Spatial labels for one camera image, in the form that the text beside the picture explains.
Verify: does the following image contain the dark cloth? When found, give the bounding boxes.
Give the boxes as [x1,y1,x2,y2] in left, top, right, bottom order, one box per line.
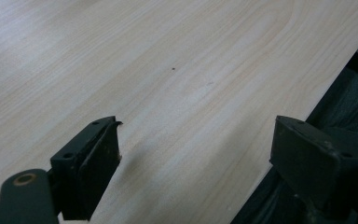
[229,24,358,224]

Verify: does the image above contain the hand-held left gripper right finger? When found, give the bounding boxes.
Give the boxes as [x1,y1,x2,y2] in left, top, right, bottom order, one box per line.
[268,115,358,216]

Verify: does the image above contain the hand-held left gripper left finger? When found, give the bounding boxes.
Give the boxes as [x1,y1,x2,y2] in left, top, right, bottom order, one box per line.
[49,116,124,221]

